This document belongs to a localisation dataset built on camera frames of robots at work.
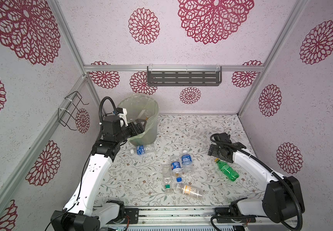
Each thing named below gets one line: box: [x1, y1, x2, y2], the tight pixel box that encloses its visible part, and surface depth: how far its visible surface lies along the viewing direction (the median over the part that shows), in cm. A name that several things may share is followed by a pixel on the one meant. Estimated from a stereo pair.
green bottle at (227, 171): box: [214, 157, 240, 182], surface depth 87 cm
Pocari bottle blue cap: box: [170, 156, 183, 183], surface depth 89 cm
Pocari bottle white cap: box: [181, 150, 194, 174], surface depth 92 cm
